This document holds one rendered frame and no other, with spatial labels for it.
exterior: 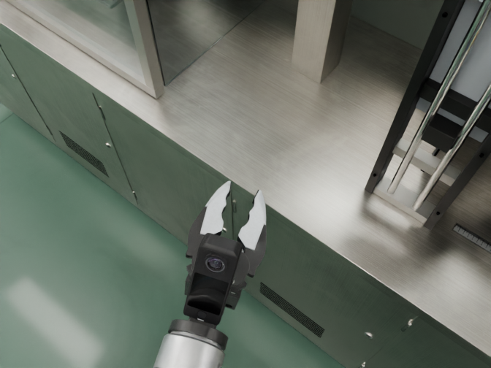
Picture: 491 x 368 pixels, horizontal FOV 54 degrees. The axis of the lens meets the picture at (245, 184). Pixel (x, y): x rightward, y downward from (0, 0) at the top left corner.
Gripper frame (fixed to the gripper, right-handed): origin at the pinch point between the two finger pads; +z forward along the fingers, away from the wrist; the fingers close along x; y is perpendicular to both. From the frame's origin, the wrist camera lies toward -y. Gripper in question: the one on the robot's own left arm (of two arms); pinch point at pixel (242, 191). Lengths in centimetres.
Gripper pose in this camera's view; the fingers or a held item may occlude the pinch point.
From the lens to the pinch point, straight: 64.6
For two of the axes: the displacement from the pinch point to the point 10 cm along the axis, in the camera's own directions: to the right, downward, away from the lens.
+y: -1.3, 4.8, 8.7
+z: 2.6, -8.3, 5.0
